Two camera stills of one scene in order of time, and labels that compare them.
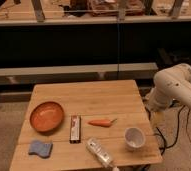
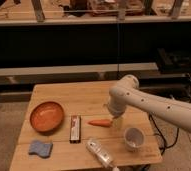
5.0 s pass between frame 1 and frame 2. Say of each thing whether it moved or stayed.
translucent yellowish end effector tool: moved
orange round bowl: stayed
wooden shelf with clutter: stayed
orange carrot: stayed
